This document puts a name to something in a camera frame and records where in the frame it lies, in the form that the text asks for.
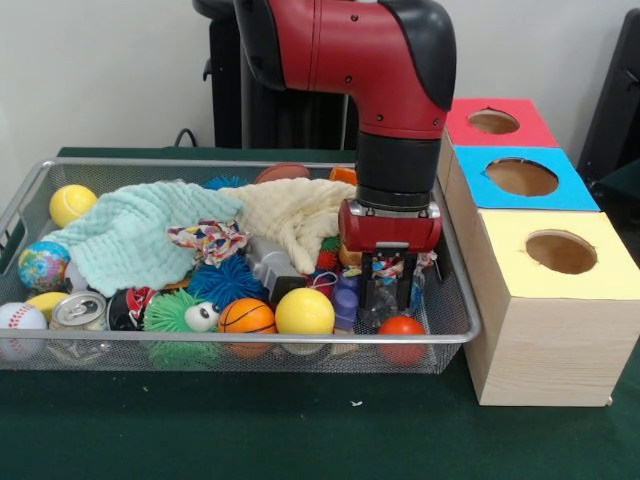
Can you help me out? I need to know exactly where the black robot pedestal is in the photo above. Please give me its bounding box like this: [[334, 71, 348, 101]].
[[192, 0, 361, 150]]

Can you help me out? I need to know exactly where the red-orange ball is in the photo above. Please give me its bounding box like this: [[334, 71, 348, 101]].
[[378, 315, 427, 366]]

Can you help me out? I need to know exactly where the green spiky toy with eyes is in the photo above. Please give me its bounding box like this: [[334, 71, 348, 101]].
[[143, 289, 222, 369]]

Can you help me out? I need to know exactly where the wooden box with three holes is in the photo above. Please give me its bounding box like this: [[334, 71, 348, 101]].
[[435, 97, 640, 407]]

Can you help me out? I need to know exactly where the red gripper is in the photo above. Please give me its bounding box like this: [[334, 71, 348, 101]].
[[337, 198, 444, 314]]

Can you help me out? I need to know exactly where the silver drink can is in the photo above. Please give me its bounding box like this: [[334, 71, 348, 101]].
[[49, 289, 111, 334]]

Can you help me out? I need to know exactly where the small orange basketball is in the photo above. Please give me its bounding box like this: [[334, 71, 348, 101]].
[[217, 297, 278, 357]]

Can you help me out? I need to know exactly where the smooth yellow ball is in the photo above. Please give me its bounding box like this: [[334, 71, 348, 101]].
[[274, 288, 336, 354]]

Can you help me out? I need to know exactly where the black cable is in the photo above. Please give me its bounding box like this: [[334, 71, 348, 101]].
[[172, 128, 210, 149]]

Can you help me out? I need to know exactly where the white baseball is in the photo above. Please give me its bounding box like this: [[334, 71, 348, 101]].
[[0, 301, 49, 362]]

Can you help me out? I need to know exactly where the colourful knotted rope toy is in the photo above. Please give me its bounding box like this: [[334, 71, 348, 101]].
[[372, 249, 436, 281]]

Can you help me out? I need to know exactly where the silver wire mesh bin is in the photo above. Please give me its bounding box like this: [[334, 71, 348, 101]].
[[0, 157, 482, 376]]

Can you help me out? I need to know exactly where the mint green waffle cloth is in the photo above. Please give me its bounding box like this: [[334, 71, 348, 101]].
[[42, 180, 246, 296]]

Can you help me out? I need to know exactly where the yellow ball with seam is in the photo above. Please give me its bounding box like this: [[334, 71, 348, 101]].
[[48, 184, 99, 229]]

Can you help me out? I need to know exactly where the globe print ball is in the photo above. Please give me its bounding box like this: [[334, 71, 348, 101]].
[[17, 240, 74, 293]]

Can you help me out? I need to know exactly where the cream waffle cloth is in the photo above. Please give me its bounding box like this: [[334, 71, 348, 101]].
[[218, 177, 359, 275]]

